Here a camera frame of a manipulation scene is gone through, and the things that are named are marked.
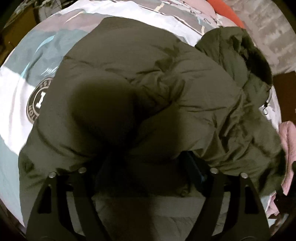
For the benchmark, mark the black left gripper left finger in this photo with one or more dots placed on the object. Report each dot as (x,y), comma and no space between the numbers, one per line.
(50,216)

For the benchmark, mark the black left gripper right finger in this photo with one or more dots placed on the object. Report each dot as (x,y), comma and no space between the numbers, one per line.
(245,219)

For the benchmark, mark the olive green puffer jacket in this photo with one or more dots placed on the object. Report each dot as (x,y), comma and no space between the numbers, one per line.
(128,100)

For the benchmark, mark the pink folded blanket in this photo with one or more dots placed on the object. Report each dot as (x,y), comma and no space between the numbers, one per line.
(287,136)

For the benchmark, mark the dark brown wooden nightstand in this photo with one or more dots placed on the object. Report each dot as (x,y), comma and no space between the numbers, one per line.
(285,86)

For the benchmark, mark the grey white patchwork bedspread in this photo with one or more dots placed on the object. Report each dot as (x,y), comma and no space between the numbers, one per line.
(36,59)

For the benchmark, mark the grey patterned curtain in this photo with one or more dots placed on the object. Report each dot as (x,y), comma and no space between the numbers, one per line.
(270,31)

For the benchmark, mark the orange carrot plush pillow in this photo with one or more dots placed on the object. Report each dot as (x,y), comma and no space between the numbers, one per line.
(221,8)

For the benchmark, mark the pink bed pillow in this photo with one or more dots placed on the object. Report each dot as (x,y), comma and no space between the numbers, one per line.
(205,8)

